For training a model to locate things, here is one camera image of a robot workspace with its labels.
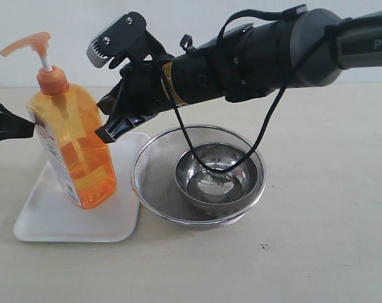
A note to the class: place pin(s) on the white rectangular plastic tray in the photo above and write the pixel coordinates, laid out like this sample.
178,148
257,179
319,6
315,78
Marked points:
48,215

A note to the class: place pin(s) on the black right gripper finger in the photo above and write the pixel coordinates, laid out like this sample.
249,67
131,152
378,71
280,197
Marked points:
123,119
106,103

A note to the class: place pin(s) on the orange pump soap bottle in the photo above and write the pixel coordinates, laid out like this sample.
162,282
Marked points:
66,118

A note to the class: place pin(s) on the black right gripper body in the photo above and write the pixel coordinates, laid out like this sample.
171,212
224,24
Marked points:
143,78

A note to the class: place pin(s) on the steel mesh colander bowl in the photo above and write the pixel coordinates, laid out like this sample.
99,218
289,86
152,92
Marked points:
153,179

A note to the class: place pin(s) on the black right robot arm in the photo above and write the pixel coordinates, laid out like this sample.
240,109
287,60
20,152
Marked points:
295,48

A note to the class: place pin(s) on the small stainless steel bowl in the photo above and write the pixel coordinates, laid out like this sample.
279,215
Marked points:
203,188

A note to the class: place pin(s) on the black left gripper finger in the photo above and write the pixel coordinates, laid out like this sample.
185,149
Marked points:
13,126

